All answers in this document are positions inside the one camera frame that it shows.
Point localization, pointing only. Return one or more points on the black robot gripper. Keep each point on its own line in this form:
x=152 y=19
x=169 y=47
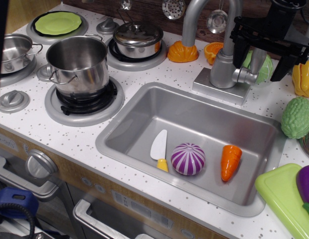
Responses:
x=274 y=33

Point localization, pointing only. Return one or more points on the silver faucet lever handle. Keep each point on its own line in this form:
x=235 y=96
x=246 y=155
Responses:
x=257 y=60

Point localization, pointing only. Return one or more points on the green toy cabbage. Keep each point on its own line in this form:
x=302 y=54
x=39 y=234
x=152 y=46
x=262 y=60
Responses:
x=266 y=71

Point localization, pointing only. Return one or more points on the yellow toy bell pepper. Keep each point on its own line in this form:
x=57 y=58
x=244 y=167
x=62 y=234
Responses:
x=300 y=78

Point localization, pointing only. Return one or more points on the silver toy faucet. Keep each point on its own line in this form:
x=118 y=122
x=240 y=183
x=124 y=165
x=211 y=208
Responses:
x=218 y=81

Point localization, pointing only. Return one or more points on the hanging steel ladle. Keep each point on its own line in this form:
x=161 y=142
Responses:
x=217 y=20

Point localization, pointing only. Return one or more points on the green bumpy toy gourd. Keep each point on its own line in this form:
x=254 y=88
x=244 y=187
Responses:
x=295 y=118

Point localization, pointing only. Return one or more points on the orange toy pumpkin half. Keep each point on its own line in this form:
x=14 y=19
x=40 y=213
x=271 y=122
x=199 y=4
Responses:
x=180 y=54

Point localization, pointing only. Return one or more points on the hanging steel slotted spoon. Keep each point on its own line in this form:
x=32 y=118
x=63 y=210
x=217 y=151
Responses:
x=173 y=9

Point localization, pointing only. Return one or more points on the orange toy carrot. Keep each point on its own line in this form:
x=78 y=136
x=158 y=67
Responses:
x=231 y=156

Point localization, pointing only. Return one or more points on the silver toy sink basin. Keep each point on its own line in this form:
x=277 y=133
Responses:
x=208 y=149

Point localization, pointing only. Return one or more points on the purple striped toy onion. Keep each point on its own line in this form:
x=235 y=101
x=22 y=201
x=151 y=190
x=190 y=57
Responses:
x=188 y=159

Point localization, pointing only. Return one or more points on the purple toy eggplant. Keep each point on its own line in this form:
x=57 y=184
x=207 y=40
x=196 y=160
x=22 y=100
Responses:
x=302 y=181

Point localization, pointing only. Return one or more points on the lidded steel saucepan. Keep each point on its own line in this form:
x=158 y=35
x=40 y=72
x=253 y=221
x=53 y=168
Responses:
x=138 y=39

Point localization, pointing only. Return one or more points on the green cutting board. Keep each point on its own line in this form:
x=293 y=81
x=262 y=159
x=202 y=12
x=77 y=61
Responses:
x=278 y=188

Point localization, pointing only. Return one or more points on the back right stove burner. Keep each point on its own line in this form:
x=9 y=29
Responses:
x=138 y=66

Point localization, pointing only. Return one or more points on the stove burner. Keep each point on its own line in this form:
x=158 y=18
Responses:
x=12 y=78
x=85 y=112
x=138 y=66
x=48 y=40

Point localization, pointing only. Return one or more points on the silver stove knob back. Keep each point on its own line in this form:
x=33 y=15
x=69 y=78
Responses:
x=107 y=27

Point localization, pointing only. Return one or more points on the silver stove knob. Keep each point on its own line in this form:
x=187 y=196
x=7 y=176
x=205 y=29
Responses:
x=107 y=27
x=14 y=101
x=46 y=73

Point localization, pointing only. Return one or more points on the large steel pot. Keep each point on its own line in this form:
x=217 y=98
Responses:
x=79 y=66

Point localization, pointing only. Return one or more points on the front right stove burner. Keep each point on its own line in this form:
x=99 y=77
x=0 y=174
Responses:
x=85 y=112

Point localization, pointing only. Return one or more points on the green toy plate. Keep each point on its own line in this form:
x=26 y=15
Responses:
x=57 y=23

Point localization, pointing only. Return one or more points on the silver stove knob middle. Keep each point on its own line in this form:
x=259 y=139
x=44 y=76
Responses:
x=46 y=73

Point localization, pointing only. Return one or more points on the back left stove burner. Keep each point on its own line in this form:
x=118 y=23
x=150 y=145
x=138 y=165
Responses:
x=48 y=40

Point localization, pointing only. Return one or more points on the small steel pot left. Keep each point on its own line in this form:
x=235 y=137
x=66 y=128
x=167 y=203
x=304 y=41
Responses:
x=18 y=52

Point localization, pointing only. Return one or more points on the silver oven dial knob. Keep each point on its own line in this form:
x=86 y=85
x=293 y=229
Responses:
x=39 y=165

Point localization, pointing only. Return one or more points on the silver stove knob front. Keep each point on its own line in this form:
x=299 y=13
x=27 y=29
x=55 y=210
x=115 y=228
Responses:
x=14 y=101

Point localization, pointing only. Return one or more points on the front left stove burner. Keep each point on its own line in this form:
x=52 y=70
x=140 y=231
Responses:
x=12 y=78

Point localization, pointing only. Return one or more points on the white toy knife yellow handle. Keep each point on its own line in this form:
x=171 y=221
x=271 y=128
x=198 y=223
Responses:
x=158 y=150

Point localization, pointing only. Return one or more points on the silver dishwasher door handle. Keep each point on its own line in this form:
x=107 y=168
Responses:
x=108 y=223

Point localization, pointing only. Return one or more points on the silver oven door handle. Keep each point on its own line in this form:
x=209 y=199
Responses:
x=44 y=193

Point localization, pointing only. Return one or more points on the blue clamp with cable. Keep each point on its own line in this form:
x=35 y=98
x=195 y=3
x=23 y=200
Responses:
x=19 y=204

